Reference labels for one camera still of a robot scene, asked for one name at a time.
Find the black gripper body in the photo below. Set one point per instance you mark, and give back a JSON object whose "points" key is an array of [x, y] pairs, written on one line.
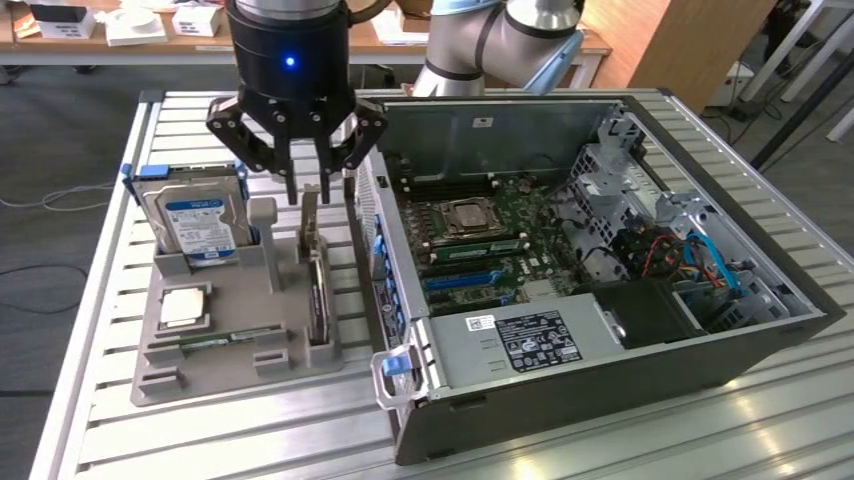
{"points": [[294, 65]]}

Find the graphics card with metal bracket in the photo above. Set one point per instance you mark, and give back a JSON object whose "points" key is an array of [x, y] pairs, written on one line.
{"points": [[319, 295]]}

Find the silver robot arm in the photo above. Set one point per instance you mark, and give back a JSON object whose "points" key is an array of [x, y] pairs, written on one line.
{"points": [[454, 50]]}

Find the hard disk in blue caddy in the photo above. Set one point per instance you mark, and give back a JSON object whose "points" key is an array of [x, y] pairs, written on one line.
{"points": [[194, 215]]}

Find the white papers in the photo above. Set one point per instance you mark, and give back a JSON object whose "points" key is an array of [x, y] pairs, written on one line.
{"points": [[397, 35]]}

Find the white box with print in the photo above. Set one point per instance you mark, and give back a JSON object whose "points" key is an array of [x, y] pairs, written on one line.
{"points": [[197, 22]]}

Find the CPU in metal socket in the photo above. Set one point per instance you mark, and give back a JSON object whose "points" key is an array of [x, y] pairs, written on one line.
{"points": [[446, 222]]}

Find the blue card retention clip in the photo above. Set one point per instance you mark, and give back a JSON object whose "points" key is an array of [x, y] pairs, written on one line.
{"points": [[394, 296], [401, 320], [374, 246]]}

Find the CPU with paste residue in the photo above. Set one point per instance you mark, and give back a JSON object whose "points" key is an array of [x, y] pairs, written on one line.
{"points": [[473, 215]]}

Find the plain white box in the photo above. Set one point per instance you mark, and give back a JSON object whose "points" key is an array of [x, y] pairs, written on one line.
{"points": [[137, 27]]}

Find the green RAM stick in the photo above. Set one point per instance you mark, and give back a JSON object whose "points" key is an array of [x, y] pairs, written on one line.
{"points": [[477, 251], [221, 340]]}

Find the wooden desk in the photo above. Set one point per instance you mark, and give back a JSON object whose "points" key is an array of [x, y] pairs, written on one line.
{"points": [[81, 44]]}

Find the grey parts rack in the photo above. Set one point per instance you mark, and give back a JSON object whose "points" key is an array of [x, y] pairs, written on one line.
{"points": [[234, 300]]}

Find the green motherboard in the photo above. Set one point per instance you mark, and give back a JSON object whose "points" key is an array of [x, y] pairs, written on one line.
{"points": [[534, 235]]}

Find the blue expansion slot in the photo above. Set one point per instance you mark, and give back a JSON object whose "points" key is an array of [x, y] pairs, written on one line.
{"points": [[461, 281]]}

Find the clean silver CPU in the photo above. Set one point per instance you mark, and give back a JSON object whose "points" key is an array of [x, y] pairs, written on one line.
{"points": [[182, 307]]}

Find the white box with black lid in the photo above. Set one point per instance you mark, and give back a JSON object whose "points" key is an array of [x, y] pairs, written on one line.
{"points": [[67, 22]]}

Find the metal drive cage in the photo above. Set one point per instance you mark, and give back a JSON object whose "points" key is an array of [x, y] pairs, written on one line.
{"points": [[601, 200]]}

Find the silver chipset heatsink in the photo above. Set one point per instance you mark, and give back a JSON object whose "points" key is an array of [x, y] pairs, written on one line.
{"points": [[553, 291]]}

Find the grey power supply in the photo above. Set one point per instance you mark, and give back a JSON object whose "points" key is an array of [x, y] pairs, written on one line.
{"points": [[481, 345]]}

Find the wooden cabinet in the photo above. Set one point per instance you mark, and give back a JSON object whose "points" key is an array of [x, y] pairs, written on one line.
{"points": [[688, 50]]}

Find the black PC case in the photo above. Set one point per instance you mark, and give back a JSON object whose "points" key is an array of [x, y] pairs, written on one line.
{"points": [[601, 410]]}

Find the white table frame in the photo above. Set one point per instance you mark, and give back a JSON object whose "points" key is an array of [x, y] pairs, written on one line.
{"points": [[801, 30]]}

